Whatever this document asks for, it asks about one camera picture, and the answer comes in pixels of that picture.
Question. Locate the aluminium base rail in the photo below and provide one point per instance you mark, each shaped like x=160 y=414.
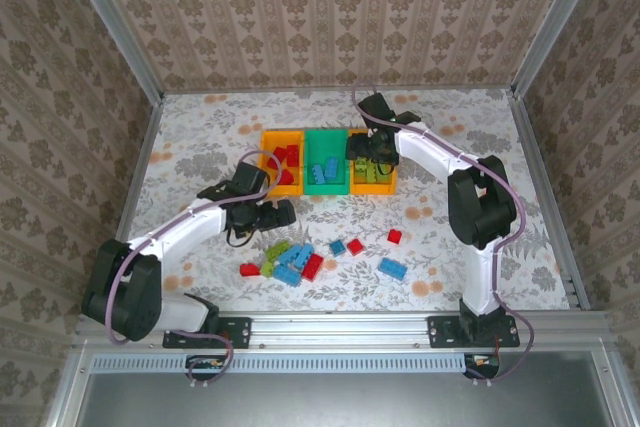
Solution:
x=340 y=329

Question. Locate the green plastic bin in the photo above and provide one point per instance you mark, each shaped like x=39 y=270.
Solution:
x=327 y=188

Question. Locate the floral patterned table cover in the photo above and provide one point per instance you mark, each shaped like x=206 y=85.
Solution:
x=350 y=297

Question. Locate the red lego brick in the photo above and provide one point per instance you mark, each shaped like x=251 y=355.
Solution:
x=274 y=159
x=312 y=267
x=293 y=155
x=248 y=269
x=396 y=236
x=355 y=247

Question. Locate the aluminium rear rail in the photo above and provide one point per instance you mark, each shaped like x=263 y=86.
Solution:
x=250 y=91

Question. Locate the aluminium side rail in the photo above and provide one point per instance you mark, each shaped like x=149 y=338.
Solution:
x=546 y=197
x=131 y=197

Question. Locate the large green lego brick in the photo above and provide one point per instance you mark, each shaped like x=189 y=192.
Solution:
x=376 y=175

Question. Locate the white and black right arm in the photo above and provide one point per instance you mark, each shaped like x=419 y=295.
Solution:
x=430 y=152

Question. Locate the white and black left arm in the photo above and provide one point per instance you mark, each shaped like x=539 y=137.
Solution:
x=190 y=227

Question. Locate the orange plastic bin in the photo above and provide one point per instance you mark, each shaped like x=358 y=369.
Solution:
x=372 y=188
x=268 y=186

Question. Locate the aluminium frame post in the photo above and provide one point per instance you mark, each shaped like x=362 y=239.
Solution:
x=555 y=22
x=116 y=22

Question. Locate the red sloped lego block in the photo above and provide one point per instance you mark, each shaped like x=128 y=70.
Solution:
x=285 y=177

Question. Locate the grey metal sheet panel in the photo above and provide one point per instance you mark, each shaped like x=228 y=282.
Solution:
x=340 y=402

